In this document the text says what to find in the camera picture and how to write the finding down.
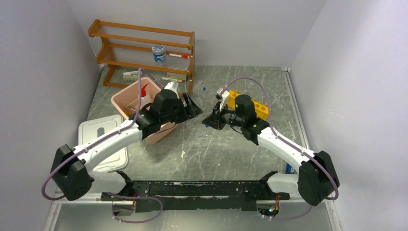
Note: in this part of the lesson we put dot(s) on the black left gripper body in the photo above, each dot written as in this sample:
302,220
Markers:
179,113

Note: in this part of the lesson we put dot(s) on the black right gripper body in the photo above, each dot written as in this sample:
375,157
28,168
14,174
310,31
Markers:
226,117

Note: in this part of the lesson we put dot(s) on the red cap squeeze bottle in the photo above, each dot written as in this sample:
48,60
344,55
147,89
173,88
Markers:
145,98

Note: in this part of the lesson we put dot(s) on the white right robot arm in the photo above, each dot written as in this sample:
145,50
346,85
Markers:
315,179

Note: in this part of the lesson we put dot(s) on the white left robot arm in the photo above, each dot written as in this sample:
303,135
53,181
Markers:
73,168

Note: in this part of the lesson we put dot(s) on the orange white marker pen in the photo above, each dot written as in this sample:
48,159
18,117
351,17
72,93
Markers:
171,79

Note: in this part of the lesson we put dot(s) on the yellow test tube rack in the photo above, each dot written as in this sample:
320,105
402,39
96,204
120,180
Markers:
260,109

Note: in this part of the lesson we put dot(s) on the green small box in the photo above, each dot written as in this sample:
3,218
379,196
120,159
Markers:
176,76

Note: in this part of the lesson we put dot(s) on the red white marker pen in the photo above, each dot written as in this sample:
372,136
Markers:
179,56

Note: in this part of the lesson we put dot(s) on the pink plastic tub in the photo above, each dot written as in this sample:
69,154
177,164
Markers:
124,102

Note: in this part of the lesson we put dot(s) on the blue white jar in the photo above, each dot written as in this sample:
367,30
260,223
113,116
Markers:
159,53

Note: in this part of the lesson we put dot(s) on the wooden shelf rack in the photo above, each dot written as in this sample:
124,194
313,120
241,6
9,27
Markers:
125,45

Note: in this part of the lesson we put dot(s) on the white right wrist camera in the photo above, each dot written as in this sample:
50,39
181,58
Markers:
222,96

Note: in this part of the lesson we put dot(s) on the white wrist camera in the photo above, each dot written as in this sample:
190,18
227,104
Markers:
172,86
222,96

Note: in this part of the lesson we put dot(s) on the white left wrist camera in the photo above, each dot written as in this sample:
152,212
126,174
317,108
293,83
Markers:
172,86

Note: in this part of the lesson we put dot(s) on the blue tool by wall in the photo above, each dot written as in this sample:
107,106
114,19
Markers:
289,169

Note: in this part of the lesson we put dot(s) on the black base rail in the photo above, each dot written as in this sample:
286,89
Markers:
191,195

